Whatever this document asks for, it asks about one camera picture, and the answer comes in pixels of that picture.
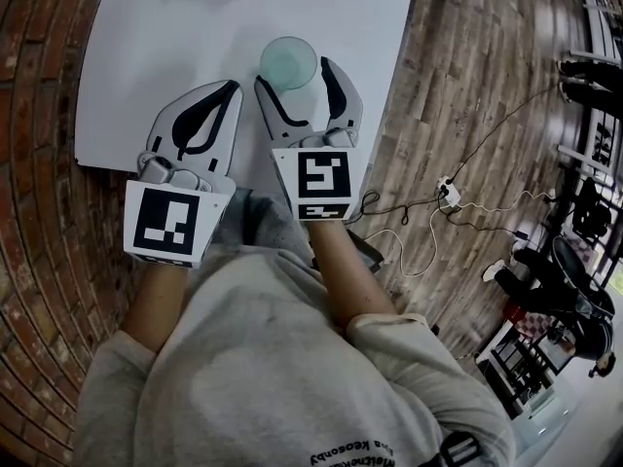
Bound grey shorts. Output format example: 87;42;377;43
213;188;313;265

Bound person's right forearm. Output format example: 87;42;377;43
305;219;399;331

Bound black lounge chair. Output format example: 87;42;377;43
552;235;615;362

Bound short black cable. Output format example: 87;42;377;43
359;190;530;240

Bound black device box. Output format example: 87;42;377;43
348;231;385;275

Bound person's left forearm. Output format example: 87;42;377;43
120;259;196;354

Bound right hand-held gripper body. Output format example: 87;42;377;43
271;126;365;224

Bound black strap buckle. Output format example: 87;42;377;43
440;430;483;467

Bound white power strip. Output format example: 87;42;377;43
436;175;462;208

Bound looped white cable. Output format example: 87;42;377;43
362;206;442;277

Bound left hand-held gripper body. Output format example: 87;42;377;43
123;151;238;270

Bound translucent green cup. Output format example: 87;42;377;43
259;36;319;91

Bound black backpack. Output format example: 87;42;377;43
572;176;612;236

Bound grey sweatshirt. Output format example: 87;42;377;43
72;248;517;467

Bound purple checkered cloth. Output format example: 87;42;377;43
513;308;554;342

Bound long black cable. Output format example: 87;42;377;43
450;85;561;184

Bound thin white cable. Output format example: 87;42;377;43
457;190;556;212

